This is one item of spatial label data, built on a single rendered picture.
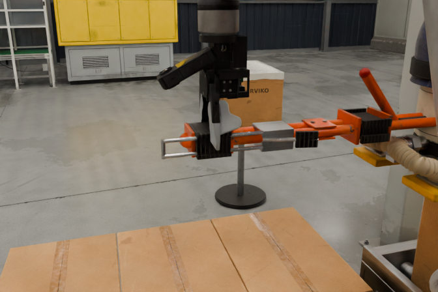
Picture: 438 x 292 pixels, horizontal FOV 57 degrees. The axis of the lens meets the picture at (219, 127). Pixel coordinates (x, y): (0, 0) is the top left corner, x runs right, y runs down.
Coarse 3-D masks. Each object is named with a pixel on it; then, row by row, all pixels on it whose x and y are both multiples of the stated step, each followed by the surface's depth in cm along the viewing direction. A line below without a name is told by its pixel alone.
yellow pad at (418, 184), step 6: (414, 174) 91; (402, 180) 90; (408, 180) 89; (414, 180) 88; (420, 180) 88; (426, 180) 87; (408, 186) 89; (414, 186) 87; (420, 186) 85; (426, 186) 85; (432, 186) 85; (420, 192) 85; (426, 192) 83; (432, 192) 82; (432, 198) 82
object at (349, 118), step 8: (344, 112) 89; (352, 112) 92; (360, 112) 93; (368, 112) 93; (376, 112) 90; (384, 112) 88; (344, 120) 89; (352, 120) 86; (360, 120) 84; (368, 120) 84; (376, 120) 84; (384, 120) 84; (360, 128) 85; (368, 128) 85; (376, 128) 86; (384, 128) 86; (344, 136) 89; (352, 136) 86; (360, 136) 85; (368, 136) 85; (376, 136) 85; (384, 136) 86
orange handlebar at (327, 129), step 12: (312, 120) 88; (324, 120) 86; (336, 120) 89; (396, 120) 89; (408, 120) 89; (420, 120) 90; (432, 120) 90; (324, 132) 84; (336, 132) 84; (348, 132) 85; (240, 144) 80
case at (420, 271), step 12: (432, 204) 124; (432, 216) 124; (420, 228) 130; (432, 228) 125; (420, 240) 130; (432, 240) 125; (420, 252) 130; (432, 252) 126; (420, 264) 131; (432, 264) 126; (420, 276) 131; (420, 288) 132
